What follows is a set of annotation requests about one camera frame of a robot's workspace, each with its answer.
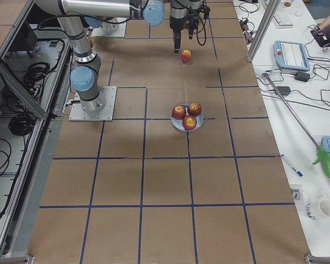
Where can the blue white pen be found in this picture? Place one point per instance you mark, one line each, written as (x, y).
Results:
(291, 165)

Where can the silver metal plate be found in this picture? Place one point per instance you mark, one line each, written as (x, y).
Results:
(178, 123)

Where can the red apple on plate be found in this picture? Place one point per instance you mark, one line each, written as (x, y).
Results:
(189, 123)
(194, 109)
(179, 112)

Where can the white cup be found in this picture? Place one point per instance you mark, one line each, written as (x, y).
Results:
(323, 206)

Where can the yellow-red apple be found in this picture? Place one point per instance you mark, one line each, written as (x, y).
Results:
(185, 55)

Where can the black power adapter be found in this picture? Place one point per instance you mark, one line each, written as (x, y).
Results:
(302, 76)

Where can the white keyboard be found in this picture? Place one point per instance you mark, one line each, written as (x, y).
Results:
(282, 20)

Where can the aluminium frame post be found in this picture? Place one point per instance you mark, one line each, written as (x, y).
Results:
(262, 29)

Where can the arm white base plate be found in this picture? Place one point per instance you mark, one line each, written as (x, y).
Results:
(97, 110)
(110, 30)

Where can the blue teach pendant tablet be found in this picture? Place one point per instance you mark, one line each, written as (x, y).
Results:
(291, 56)

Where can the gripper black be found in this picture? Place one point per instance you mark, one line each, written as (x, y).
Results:
(177, 23)

